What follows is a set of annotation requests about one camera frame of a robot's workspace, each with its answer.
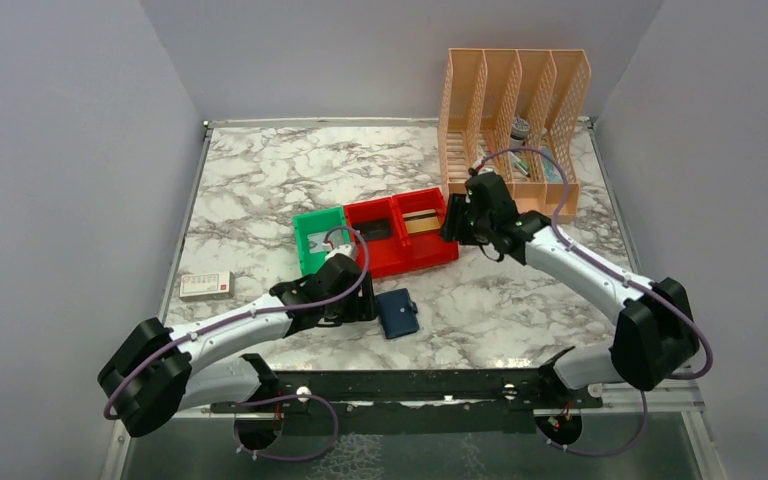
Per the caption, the green plastic bin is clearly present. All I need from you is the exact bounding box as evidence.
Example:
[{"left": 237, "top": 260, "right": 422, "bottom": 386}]
[{"left": 292, "top": 207, "right": 346, "bottom": 275}]

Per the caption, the navy blue card holder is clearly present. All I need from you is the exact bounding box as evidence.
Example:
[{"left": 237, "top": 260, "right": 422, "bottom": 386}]
[{"left": 375, "top": 288, "right": 419, "bottom": 340}]

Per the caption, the red double bin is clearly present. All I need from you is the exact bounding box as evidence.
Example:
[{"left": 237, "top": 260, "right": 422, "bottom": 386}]
[{"left": 343, "top": 187, "right": 459, "bottom": 279}]

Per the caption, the peach desk file organizer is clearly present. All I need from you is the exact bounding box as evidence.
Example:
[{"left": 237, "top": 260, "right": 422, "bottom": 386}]
[{"left": 438, "top": 48, "right": 591, "bottom": 223}]

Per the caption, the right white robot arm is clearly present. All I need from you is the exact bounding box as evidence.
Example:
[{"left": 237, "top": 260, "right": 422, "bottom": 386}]
[{"left": 441, "top": 173, "right": 702, "bottom": 407}]

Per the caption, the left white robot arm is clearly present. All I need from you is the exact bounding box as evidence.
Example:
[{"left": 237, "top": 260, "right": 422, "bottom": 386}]
[{"left": 97, "top": 253, "right": 377, "bottom": 437}]

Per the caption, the silver VIP card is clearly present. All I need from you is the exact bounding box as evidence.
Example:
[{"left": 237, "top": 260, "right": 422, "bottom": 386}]
[{"left": 306, "top": 232, "right": 328, "bottom": 255}]

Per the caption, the gold striped card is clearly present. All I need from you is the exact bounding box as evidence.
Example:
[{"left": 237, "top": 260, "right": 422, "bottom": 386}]
[{"left": 403, "top": 209, "right": 441, "bottom": 235}]

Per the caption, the black card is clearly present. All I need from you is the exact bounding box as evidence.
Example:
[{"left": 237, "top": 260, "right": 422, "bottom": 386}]
[{"left": 353, "top": 219, "right": 393, "bottom": 242}]

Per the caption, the green marker pen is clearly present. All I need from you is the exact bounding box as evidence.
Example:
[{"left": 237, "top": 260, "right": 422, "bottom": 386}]
[{"left": 508, "top": 152, "right": 531, "bottom": 179}]

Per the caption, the blue plastic packet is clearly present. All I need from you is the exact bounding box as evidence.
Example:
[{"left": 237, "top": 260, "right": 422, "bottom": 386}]
[{"left": 541, "top": 147, "right": 563, "bottom": 184}]

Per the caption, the round grey tin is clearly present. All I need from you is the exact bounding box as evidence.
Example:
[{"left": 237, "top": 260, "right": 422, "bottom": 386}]
[{"left": 509, "top": 116, "right": 532, "bottom": 150}]

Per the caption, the white red small box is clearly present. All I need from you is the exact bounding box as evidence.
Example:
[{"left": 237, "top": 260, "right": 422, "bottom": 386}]
[{"left": 179, "top": 271, "right": 235, "bottom": 302}]

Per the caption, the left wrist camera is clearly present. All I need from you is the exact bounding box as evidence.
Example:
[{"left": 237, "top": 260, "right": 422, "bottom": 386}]
[{"left": 325, "top": 243, "right": 358, "bottom": 261}]

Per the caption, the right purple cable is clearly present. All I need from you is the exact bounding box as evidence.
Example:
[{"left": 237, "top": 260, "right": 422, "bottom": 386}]
[{"left": 473, "top": 146, "right": 715, "bottom": 458}]

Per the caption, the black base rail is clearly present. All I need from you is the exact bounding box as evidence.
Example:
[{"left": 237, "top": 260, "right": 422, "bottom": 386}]
[{"left": 210, "top": 354, "right": 603, "bottom": 447}]

